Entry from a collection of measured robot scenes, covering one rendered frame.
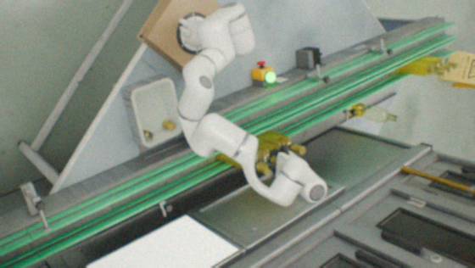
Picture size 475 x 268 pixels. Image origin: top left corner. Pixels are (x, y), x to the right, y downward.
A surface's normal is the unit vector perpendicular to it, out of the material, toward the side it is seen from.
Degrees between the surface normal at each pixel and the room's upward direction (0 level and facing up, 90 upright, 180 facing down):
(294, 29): 0
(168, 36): 0
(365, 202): 90
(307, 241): 90
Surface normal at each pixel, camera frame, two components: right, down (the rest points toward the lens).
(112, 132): 0.59, 0.22
